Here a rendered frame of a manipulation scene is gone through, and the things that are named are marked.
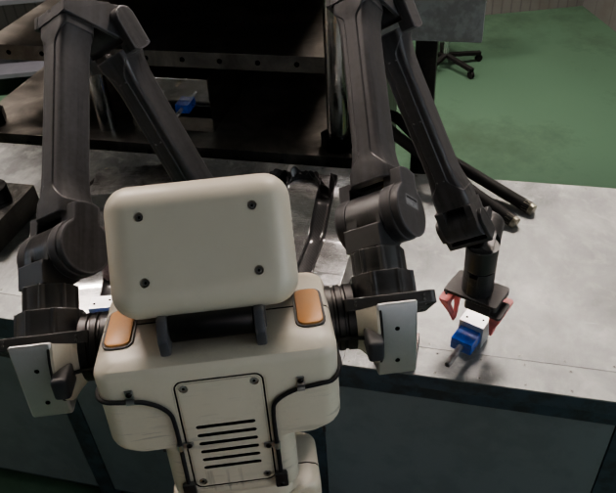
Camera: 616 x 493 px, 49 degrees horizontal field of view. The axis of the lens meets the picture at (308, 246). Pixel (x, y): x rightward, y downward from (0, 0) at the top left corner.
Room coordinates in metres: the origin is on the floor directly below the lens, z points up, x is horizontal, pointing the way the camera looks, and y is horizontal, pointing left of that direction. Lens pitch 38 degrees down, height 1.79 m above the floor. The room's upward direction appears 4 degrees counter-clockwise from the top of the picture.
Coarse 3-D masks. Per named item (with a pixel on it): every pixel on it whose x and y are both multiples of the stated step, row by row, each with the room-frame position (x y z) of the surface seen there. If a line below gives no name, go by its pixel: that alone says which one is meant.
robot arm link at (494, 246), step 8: (496, 232) 0.94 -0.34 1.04; (496, 240) 0.92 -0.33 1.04; (472, 248) 0.90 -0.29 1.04; (480, 248) 0.90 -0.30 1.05; (488, 248) 0.90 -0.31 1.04; (496, 248) 0.90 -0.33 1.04; (464, 256) 0.92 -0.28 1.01; (472, 256) 0.89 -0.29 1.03; (480, 256) 0.89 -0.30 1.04; (488, 256) 0.88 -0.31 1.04; (496, 256) 0.89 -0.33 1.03; (464, 264) 0.91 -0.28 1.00; (472, 264) 0.89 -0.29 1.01; (480, 264) 0.89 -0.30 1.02; (488, 264) 0.89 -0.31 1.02; (496, 264) 0.90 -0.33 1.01; (472, 272) 0.89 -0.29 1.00; (480, 272) 0.89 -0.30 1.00; (488, 272) 0.89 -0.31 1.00
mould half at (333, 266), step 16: (288, 176) 1.46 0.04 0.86; (320, 176) 1.45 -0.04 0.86; (288, 192) 1.29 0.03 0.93; (304, 192) 1.28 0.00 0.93; (336, 192) 1.27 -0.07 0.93; (304, 208) 1.24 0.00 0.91; (304, 224) 1.21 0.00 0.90; (304, 240) 1.16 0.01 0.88; (336, 240) 1.15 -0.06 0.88; (320, 256) 1.10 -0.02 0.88; (336, 256) 1.10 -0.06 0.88; (320, 272) 1.05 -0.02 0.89; (336, 272) 1.04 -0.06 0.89; (352, 272) 1.13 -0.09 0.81
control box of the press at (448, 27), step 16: (416, 0) 1.77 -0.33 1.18; (432, 0) 1.76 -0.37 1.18; (448, 0) 1.75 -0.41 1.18; (464, 0) 1.74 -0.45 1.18; (480, 0) 1.73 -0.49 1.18; (432, 16) 1.76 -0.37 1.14; (448, 16) 1.75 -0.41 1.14; (464, 16) 1.74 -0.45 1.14; (480, 16) 1.73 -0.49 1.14; (384, 32) 1.79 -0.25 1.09; (416, 32) 1.77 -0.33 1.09; (432, 32) 1.76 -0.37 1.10; (448, 32) 1.75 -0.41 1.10; (464, 32) 1.74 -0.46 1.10; (480, 32) 1.73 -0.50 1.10; (416, 48) 1.82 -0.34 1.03; (432, 48) 1.81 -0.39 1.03; (432, 64) 1.81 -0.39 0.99; (432, 80) 1.81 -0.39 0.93; (432, 96) 1.80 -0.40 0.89; (416, 160) 1.81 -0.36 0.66
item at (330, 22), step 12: (324, 0) 1.71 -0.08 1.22; (324, 12) 1.71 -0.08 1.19; (324, 24) 1.72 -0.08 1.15; (336, 24) 1.70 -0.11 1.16; (324, 36) 1.72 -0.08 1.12; (336, 36) 1.70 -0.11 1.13; (324, 48) 1.72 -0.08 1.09; (336, 48) 1.70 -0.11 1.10; (336, 60) 1.70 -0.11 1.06; (336, 72) 1.70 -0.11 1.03; (336, 84) 1.70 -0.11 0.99; (336, 96) 1.70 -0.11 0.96; (0, 108) 2.05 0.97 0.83; (336, 108) 1.70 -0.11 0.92; (0, 120) 2.01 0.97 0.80; (336, 120) 1.70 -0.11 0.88; (324, 132) 1.73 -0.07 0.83; (336, 132) 1.70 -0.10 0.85; (348, 132) 1.72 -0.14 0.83; (324, 144) 1.71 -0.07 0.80; (336, 144) 1.68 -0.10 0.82; (348, 144) 1.70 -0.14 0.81
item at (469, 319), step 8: (464, 312) 0.94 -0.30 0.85; (472, 312) 0.94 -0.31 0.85; (464, 320) 0.92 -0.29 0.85; (472, 320) 0.91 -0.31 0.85; (480, 320) 0.91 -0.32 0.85; (488, 320) 0.91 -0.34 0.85; (464, 328) 0.91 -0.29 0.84; (472, 328) 0.90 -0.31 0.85; (480, 328) 0.89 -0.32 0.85; (488, 328) 0.91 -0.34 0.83; (456, 336) 0.89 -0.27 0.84; (464, 336) 0.88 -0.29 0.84; (472, 336) 0.88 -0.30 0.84; (480, 336) 0.89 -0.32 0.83; (456, 344) 0.88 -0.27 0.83; (464, 344) 0.87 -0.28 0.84; (472, 344) 0.86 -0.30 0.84; (480, 344) 0.89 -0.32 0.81; (456, 352) 0.85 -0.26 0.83; (464, 352) 0.87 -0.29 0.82; (448, 360) 0.84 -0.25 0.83
